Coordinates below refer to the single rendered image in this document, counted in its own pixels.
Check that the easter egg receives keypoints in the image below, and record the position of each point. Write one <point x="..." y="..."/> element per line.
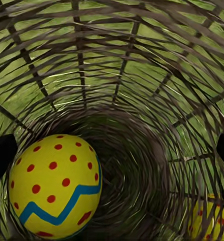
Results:
<point x="55" y="186"/>
<point x="197" y="224"/>

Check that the wicker basket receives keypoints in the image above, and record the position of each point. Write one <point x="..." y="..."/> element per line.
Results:
<point x="171" y="199"/>

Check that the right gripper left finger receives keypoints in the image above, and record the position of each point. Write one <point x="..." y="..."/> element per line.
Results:
<point x="8" y="150"/>

